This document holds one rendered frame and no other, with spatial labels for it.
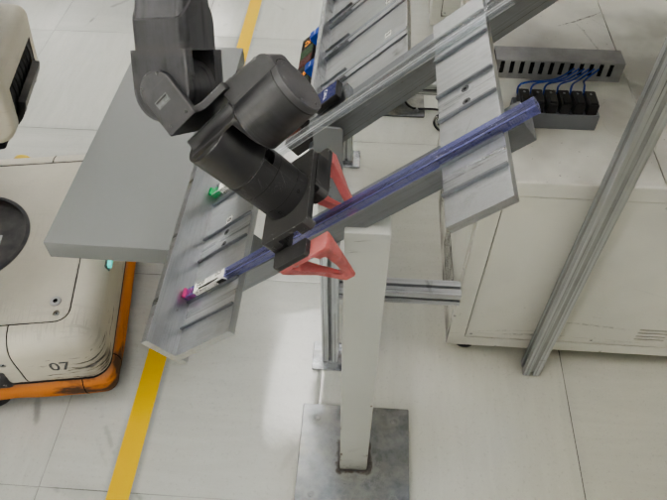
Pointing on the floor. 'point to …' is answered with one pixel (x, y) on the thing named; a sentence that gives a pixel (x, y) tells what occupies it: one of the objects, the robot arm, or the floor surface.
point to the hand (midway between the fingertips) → (346, 239)
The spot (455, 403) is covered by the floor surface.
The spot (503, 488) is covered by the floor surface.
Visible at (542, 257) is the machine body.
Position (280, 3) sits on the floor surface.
